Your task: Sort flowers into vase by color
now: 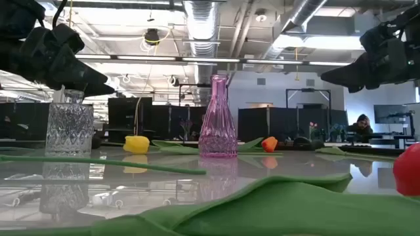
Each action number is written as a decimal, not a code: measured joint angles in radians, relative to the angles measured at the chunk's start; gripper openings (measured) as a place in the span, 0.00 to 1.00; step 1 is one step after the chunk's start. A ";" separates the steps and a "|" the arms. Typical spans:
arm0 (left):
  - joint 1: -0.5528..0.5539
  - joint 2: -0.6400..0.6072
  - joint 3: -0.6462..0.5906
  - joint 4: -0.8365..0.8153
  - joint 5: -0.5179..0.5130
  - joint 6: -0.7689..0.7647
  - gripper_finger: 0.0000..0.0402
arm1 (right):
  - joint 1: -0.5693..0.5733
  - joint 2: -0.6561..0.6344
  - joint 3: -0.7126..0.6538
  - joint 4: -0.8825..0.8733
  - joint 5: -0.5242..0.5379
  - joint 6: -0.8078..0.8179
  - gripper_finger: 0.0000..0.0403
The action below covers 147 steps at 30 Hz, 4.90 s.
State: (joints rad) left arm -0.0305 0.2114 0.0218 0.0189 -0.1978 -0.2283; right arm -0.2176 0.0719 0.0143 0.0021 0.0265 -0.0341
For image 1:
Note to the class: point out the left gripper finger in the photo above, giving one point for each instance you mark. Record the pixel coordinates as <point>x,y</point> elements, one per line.
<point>92,89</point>
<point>83,73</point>

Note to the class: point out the yellow artificial tulip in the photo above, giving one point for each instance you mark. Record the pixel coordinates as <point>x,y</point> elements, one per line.
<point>136,144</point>

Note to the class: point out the orange artificial tulip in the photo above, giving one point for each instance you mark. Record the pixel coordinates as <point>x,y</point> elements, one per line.
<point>269,144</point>

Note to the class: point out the pink ribbed glass vase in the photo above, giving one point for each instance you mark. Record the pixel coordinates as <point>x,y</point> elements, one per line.
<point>218,131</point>

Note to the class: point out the red artificial tulip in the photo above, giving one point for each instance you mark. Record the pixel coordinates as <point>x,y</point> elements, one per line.
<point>279,209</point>

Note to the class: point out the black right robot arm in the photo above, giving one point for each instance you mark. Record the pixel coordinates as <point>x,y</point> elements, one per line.
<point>413,27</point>

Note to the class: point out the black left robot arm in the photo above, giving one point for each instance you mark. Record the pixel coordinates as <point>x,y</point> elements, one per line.
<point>19,16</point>

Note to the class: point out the clear cut-glass vase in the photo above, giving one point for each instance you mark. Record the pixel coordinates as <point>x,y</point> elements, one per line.
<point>69,128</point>

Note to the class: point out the background pink flowers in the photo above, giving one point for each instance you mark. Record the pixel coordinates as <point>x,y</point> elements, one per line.
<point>313,125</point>

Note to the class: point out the white building column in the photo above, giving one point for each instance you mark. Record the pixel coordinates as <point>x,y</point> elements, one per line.
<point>58,96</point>

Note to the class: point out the person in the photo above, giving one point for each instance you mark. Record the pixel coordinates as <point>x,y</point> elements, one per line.
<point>361,128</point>

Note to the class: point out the black computer monitor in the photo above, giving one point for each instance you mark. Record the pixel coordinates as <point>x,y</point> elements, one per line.
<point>123,114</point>

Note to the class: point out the dark office desk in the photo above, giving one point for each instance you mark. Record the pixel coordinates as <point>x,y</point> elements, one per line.
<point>387,137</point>

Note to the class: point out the artificial flower long green stem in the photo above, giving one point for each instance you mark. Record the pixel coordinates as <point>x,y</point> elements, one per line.
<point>98,161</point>

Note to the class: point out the black ceiling dome device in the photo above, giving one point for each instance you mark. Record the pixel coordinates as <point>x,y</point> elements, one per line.
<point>152,36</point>

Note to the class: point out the black rounded object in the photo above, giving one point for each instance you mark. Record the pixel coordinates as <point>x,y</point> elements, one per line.
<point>302,144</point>

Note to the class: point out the round ceiling lamp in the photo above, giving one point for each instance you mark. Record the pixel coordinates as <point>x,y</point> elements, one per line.
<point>260,17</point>

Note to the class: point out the wide black partition panel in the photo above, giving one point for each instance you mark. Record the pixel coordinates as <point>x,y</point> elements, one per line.
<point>256,124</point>

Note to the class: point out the long ceiling light bar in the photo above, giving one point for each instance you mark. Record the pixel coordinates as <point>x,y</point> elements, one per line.
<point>210,60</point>

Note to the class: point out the wall-mounted dark screen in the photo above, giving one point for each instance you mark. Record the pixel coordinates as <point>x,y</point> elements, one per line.
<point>387,114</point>

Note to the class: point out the wall air vent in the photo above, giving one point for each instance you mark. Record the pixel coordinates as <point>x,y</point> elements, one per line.
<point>310,82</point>
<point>261,81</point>

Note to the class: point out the silver smooth ventilation duct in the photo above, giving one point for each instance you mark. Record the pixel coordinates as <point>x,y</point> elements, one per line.
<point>305,13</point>

